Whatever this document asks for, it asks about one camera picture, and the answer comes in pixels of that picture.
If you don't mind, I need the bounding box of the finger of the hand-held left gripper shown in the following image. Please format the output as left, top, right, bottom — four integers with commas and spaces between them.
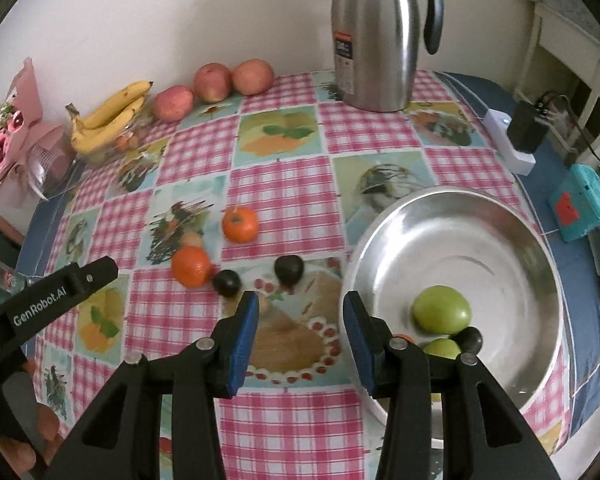
55, 255, 119, 306

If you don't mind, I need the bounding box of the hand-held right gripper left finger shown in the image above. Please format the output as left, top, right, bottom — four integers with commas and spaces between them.
45, 291, 261, 480

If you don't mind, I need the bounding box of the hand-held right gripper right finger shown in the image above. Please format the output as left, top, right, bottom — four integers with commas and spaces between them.
342, 290, 563, 480

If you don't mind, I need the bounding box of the dark plum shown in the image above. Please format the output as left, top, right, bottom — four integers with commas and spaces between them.
455, 326, 483, 355
212, 269, 242, 298
273, 255, 304, 288

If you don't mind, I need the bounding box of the green jujube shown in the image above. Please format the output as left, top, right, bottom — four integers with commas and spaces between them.
412, 285, 472, 335
422, 338, 462, 360

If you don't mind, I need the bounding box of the orange with stem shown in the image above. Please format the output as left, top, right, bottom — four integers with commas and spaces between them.
222, 206, 260, 244

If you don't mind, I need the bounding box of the stainless steel bowl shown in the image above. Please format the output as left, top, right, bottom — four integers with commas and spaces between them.
339, 186, 567, 450

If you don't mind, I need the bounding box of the person's left hand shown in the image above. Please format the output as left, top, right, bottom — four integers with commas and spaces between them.
0, 405, 63, 478

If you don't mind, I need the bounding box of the clear glass mug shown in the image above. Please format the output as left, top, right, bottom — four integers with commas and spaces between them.
0, 260, 31, 306

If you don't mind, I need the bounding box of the pink flower bouquet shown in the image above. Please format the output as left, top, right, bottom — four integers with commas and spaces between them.
0, 57, 78, 211

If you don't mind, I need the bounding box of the clear fruit container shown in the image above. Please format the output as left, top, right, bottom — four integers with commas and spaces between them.
75, 110, 151, 166

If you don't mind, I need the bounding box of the pink checked tablecloth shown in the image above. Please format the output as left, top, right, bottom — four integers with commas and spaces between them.
32, 69, 573, 480

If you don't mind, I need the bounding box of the yellow banana bunch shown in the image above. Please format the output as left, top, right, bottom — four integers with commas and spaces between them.
65, 80, 154, 156

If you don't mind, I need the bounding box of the red apple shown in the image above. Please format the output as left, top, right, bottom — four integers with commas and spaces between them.
152, 85, 195, 122
193, 62, 233, 103
231, 59, 275, 96

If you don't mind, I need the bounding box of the white power strip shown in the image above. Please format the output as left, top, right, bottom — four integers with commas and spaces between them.
482, 107, 537, 177

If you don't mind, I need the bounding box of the black power adapter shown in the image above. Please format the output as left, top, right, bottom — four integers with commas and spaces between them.
507, 100, 551, 153

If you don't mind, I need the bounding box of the teal box with red label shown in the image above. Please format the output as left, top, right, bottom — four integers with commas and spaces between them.
547, 164, 600, 243

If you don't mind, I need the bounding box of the steel thermos jug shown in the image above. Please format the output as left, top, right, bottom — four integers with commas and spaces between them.
330, 0, 445, 113

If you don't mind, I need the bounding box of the white wooden furniture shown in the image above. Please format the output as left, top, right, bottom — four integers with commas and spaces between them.
512, 0, 600, 161

